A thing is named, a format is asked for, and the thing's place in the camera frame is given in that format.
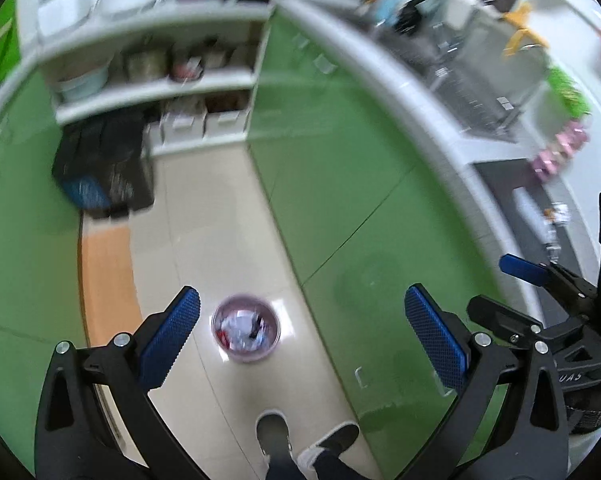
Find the orange floor mat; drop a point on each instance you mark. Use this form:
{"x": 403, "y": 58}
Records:
{"x": 108, "y": 285}

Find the metal pot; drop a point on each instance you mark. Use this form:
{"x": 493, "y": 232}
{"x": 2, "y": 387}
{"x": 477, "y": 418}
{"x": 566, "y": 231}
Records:
{"x": 145, "y": 62}

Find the green plastic basket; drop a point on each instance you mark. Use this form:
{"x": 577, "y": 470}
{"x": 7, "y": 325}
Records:
{"x": 568, "y": 90}

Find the stainless steel sink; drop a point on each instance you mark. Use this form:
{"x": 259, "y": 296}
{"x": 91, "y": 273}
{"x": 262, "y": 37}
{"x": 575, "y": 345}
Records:
{"x": 480, "y": 95}

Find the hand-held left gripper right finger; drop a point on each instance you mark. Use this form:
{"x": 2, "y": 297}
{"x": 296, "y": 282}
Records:
{"x": 433, "y": 340}

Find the black bag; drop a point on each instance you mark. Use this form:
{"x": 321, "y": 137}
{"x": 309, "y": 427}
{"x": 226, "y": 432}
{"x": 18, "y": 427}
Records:
{"x": 110, "y": 160}

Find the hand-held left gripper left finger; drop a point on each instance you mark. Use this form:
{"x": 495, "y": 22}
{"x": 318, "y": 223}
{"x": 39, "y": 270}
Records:
{"x": 168, "y": 340}

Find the pale enamel bowl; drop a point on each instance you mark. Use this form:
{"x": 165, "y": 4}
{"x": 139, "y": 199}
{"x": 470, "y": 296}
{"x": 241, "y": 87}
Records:
{"x": 83, "y": 87}

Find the blue bottle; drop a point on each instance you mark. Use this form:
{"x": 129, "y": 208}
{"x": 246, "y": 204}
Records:
{"x": 388, "y": 2}

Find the translucent plastic lid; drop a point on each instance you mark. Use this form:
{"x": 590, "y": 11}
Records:
{"x": 529, "y": 212}

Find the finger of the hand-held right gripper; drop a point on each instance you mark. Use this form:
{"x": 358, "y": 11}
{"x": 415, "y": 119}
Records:
{"x": 500, "y": 315}
{"x": 523, "y": 269}

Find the dark dish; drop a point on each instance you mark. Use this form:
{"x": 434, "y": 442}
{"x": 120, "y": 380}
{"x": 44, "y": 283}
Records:
{"x": 188, "y": 65}

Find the clear plastic bottle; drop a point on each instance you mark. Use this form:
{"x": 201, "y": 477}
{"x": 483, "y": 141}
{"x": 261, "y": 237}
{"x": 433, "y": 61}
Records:
{"x": 553, "y": 245}

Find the pink round bin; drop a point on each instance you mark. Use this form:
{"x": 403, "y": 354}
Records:
{"x": 273, "y": 330}

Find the yellow drain rack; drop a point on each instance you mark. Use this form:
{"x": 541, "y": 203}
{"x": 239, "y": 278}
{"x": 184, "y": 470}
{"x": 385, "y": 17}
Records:
{"x": 523, "y": 30}

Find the pink stacked container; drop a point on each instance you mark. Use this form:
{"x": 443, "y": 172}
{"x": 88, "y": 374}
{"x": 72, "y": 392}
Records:
{"x": 558, "y": 147}

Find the dark hanging cloth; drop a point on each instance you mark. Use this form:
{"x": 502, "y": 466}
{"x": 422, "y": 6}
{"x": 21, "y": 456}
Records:
{"x": 413, "y": 15}

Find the green cabinet door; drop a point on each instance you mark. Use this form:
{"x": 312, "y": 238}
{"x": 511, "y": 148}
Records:
{"x": 25, "y": 210}

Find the black shoe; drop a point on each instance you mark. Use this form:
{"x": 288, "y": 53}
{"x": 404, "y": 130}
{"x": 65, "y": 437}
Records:
{"x": 335, "y": 440}
{"x": 273, "y": 432}

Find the white storage boxes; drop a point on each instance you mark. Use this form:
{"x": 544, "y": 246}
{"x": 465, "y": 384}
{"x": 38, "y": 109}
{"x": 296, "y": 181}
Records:
{"x": 220, "y": 122}

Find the crumpled paper ball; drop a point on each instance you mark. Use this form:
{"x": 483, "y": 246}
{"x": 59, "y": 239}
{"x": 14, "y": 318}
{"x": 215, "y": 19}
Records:
{"x": 556, "y": 213}

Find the green counter cabinet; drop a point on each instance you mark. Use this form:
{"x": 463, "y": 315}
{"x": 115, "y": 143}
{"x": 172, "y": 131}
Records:
{"x": 340, "y": 150}

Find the white shelf unit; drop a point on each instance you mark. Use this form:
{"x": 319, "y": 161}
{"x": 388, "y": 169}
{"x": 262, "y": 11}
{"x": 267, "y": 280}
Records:
{"x": 145, "y": 91}

